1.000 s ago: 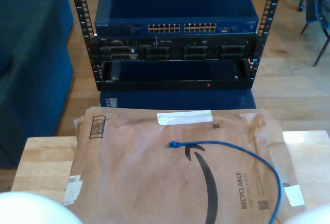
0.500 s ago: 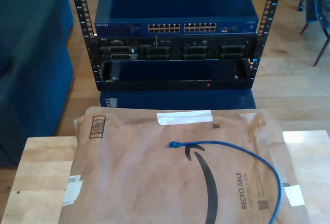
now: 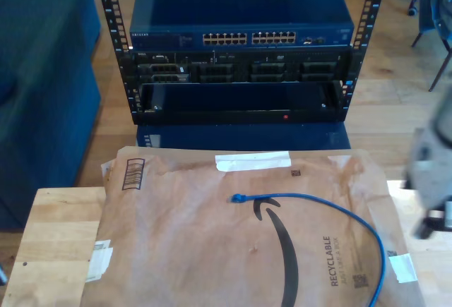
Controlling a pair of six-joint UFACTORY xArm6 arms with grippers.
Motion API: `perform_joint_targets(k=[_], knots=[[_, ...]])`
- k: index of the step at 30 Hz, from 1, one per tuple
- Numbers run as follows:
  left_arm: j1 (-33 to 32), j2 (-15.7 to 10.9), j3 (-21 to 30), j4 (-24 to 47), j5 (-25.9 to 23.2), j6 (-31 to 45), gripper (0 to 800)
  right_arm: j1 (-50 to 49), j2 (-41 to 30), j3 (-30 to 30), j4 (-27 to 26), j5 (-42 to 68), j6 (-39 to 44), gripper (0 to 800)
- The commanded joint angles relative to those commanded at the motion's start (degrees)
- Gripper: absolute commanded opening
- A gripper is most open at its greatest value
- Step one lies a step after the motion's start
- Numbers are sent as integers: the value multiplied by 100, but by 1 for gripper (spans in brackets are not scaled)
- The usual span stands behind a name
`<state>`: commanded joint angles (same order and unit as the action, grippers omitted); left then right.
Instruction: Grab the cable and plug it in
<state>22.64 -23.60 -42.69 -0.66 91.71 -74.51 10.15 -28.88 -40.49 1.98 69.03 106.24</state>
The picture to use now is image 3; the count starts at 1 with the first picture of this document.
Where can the short white tape strip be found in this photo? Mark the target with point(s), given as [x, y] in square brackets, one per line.
[402, 268]

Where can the dark metal chair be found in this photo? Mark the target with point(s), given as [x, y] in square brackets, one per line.
[439, 74]

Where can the office chair caster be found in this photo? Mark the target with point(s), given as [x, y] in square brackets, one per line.
[412, 11]

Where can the grey-blue jacket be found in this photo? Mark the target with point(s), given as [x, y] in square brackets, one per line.
[436, 7]

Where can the long white tape strip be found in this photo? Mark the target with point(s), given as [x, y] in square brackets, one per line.
[252, 161]

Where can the black rack tray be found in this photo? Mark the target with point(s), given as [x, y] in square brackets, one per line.
[229, 97]

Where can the brown paper mailer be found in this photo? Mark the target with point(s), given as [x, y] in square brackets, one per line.
[194, 243]

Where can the black rack server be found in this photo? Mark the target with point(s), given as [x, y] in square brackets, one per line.
[212, 70]

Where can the torn white label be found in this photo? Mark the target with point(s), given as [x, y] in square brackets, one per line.
[99, 261]

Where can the blue sofa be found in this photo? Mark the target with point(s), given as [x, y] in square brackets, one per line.
[42, 91]

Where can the blue network switch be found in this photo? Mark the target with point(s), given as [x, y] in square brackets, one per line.
[240, 7]

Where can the black rack frame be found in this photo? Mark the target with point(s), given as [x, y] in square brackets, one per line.
[113, 10]

